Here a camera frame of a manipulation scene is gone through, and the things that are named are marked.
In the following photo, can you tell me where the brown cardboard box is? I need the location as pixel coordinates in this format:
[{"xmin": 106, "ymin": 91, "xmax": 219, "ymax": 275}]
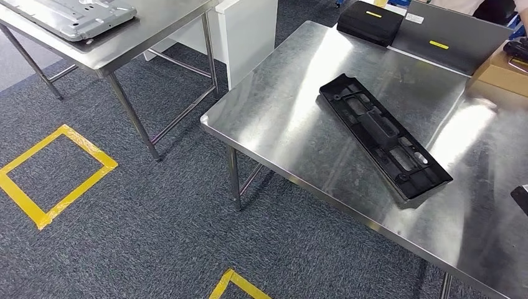
[{"xmin": 466, "ymin": 41, "xmax": 528, "ymax": 110}]

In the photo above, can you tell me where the stainless steel workbench table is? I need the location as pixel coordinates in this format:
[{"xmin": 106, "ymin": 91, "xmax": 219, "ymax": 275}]
[{"xmin": 200, "ymin": 21, "xmax": 528, "ymax": 299}]

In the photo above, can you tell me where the person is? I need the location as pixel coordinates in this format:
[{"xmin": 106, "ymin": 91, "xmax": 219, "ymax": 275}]
[{"xmin": 428, "ymin": 0, "xmax": 528, "ymax": 26}]

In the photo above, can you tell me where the grey panel with yellow label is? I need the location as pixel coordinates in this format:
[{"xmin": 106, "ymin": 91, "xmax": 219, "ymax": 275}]
[{"xmin": 389, "ymin": 0, "xmax": 514, "ymax": 77}]

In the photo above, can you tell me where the pink rimmed rectangular frame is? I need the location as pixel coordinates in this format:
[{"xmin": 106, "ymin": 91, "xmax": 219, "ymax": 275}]
[{"xmin": 508, "ymin": 55, "xmax": 528, "ymax": 74}]

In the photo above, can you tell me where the yellow floor tape square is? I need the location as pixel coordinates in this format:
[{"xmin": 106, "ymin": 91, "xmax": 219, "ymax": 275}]
[
  {"xmin": 208, "ymin": 268, "xmax": 273, "ymax": 299},
  {"xmin": 0, "ymin": 124, "xmax": 119, "ymax": 230}
]

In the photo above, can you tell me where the long black plastic part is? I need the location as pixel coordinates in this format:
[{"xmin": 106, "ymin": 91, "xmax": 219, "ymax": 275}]
[{"xmin": 318, "ymin": 73, "xmax": 454, "ymax": 202}]

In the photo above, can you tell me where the black hand tool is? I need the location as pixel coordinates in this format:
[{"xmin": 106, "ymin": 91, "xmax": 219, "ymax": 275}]
[{"xmin": 503, "ymin": 37, "xmax": 528, "ymax": 63}]

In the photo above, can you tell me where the black case with yellow label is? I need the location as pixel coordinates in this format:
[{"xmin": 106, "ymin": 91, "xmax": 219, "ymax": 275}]
[{"xmin": 336, "ymin": 1, "xmax": 404, "ymax": 47}]

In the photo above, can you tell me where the grey sheet metal panel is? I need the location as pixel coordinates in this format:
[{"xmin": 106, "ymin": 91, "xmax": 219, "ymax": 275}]
[{"xmin": 0, "ymin": 0, "xmax": 138, "ymax": 42}]

